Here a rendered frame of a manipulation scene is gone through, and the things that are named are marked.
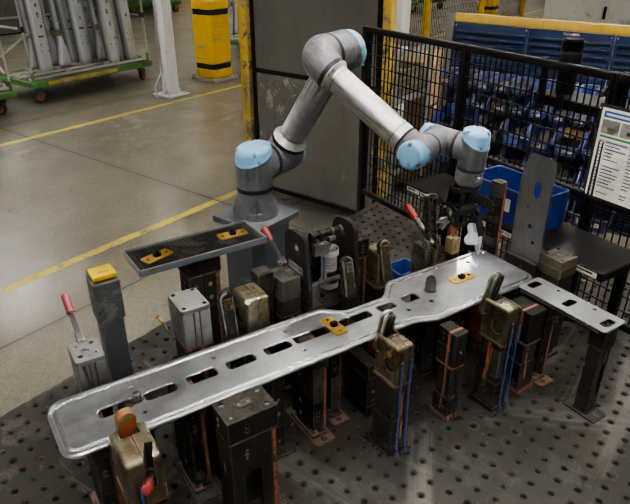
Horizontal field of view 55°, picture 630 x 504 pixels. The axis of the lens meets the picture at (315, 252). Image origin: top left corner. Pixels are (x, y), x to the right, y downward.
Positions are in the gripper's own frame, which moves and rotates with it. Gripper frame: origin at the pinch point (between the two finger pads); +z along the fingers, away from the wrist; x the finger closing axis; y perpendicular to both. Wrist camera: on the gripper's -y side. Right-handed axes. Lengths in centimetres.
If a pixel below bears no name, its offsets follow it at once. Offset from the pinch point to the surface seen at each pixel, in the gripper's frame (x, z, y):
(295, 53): -260, 23, -88
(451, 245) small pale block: -8.6, 8.0, -5.3
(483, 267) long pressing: 1.9, 11.5, -9.9
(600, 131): -2, -24, -55
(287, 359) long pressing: 12, 8, 64
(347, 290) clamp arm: -7.0, 10.5, 34.8
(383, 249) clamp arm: -11.5, 3.6, 19.6
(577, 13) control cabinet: -393, 64, -550
